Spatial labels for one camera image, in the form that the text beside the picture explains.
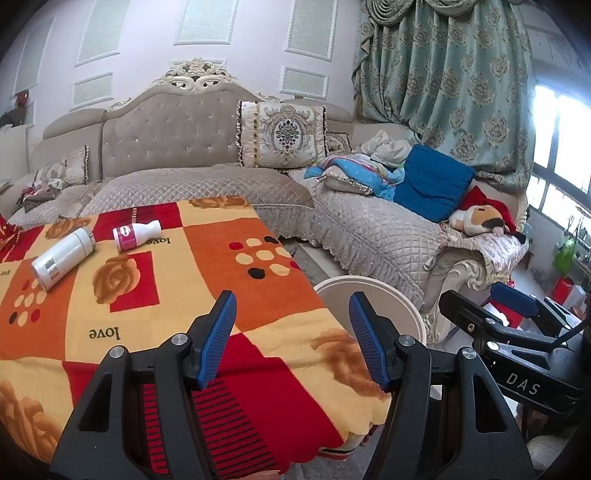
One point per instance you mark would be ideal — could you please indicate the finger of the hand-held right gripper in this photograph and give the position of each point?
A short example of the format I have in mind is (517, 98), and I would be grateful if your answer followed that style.
(466, 318)
(512, 295)

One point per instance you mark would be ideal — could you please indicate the white cabinet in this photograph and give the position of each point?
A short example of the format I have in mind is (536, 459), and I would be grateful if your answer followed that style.
(14, 143)

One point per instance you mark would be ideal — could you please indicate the window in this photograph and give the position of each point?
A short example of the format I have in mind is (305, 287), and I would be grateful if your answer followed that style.
(554, 161)

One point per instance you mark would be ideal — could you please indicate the pile of dark clothes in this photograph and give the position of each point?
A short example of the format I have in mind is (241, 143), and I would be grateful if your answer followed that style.
(39, 191)

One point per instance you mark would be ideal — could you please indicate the large ornate embroidered cushion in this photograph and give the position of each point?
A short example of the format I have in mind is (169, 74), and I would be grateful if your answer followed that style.
(281, 134)

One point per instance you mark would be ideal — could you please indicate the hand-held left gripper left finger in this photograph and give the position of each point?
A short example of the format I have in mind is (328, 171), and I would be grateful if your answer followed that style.
(217, 337)

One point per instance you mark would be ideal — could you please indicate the blue cushion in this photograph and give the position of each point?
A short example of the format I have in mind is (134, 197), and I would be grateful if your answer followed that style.
(434, 184)

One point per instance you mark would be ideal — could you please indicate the small white bottle magenta label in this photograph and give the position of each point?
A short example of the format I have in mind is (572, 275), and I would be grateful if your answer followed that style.
(136, 235)

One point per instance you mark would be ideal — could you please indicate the plush toy with red hat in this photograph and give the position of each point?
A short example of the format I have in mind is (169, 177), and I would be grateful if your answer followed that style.
(485, 217)

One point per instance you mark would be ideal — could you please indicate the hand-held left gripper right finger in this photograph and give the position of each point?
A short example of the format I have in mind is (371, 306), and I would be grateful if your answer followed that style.
(369, 341)

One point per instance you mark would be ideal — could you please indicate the small dark patterned cushion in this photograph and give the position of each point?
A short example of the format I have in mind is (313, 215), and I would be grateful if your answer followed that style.
(339, 143)

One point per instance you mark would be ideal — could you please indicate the pile of household items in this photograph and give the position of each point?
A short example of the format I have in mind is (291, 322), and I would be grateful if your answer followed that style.
(16, 108)

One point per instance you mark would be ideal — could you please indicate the colourful blue folded blanket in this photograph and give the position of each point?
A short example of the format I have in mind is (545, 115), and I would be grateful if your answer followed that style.
(355, 173)

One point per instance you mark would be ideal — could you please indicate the white thermos bottle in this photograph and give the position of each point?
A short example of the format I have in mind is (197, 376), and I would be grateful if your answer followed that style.
(62, 258)

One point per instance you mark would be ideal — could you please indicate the teal patterned curtain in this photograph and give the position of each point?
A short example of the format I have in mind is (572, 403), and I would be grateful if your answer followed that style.
(452, 78)

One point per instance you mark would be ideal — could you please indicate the floral cloth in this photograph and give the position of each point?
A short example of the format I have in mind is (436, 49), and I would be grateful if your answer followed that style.
(498, 251)

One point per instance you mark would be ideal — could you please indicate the orange and red patterned blanket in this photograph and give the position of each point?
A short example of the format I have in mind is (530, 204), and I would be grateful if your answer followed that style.
(138, 300)

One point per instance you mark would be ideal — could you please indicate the crumpled white clothes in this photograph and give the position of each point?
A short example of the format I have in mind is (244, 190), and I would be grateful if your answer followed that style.
(385, 147)

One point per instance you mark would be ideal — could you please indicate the beige trash bin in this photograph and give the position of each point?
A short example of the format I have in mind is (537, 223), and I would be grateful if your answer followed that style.
(392, 295)

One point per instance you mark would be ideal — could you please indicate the grey tufted sofa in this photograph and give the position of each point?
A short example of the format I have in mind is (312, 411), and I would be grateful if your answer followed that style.
(184, 138)

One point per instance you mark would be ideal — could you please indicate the small beige fringed cushion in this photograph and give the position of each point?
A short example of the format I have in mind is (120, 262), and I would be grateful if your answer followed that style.
(64, 168)

